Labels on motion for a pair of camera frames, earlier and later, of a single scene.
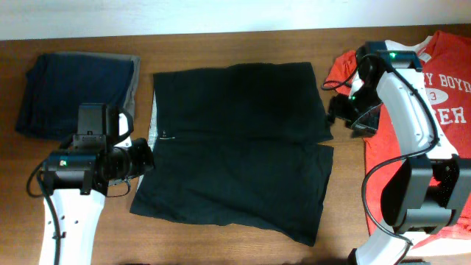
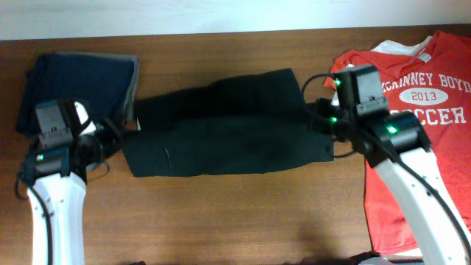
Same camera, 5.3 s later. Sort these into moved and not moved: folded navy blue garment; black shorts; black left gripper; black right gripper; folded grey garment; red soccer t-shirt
Moved: black shorts; black right gripper; black left gripper
Not moved: folded navy blue garment; folded grey garment; red soccer t-shirt
